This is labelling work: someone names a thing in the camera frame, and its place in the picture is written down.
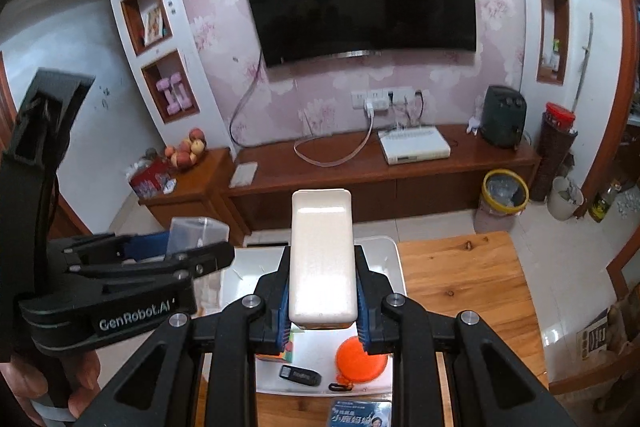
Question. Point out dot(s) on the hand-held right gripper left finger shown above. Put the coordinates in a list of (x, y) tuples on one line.
[(284, 307)]

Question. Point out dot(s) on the white wall outlet strip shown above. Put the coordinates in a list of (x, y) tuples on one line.
[(382, 97)]

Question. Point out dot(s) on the white plastic tray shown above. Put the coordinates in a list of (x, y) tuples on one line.
[(380, 257)]

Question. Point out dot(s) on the clear plastic box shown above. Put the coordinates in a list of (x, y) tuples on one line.
[(197, 232)]

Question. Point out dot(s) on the framed photo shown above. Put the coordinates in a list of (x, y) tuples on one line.
[(153, 24)]

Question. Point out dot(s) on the black charger plug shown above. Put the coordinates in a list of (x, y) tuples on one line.
[(300, 376)]

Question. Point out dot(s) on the white set-top box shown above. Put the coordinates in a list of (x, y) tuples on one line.
[(415, 147)]

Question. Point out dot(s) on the dark green air fryer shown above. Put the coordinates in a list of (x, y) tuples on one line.
[(502, 117)]

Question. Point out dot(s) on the cooking oil bottle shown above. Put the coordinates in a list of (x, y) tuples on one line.
[(604, 204)]

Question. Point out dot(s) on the white wall charger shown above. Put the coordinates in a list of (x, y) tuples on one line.
[(370, 107)]

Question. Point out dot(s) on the dark wicker bin red lid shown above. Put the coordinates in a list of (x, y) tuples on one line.
[(552, 147)]

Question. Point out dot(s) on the pink dumbbell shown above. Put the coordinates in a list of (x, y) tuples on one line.
[(166, 99), (182, 92)]

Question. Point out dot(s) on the long wooden television cabinet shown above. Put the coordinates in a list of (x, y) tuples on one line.
[(425, 187)]

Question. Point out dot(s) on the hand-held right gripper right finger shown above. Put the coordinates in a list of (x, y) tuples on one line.
[(361, 317)]

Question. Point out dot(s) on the grey flat pad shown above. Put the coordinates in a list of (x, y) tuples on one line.
[(243, 174)]

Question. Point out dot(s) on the person's left hand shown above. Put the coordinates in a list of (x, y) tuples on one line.
[(82, 382)]

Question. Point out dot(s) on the bowl of peaches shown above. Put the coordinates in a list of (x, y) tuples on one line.
[(185, 152)]

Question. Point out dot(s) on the blue label plastic box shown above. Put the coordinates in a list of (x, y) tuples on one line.
[(360, 414)]

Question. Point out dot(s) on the yellow rim trash bin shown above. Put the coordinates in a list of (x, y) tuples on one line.
[(502, 207)]

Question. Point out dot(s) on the white wall niche shelf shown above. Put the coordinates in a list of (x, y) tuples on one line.
[(530, 32), (200, 57)]

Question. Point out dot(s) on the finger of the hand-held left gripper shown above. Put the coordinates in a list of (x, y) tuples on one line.
[(210, 257), (145, 244)]

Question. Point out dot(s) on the printed cardboard box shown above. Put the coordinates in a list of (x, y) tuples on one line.
[(594, 334)]

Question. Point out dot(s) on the small white figurine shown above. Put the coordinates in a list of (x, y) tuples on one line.
[(475, 124)]

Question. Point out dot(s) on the red printed box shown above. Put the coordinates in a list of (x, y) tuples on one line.
[(147, 179)]

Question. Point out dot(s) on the sheathed sword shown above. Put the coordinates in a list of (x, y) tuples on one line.
[(582, 62)]

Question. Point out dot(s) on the white power bank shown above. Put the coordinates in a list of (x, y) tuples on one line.
[(322, 257)]

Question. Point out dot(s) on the orange tape measure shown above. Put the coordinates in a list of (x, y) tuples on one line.
[(357, 364)]

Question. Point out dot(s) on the colourful puzzle cube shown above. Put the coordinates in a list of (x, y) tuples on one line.
[(287, 347)]

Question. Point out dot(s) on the white bucket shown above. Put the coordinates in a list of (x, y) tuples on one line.
[(564, 202)]

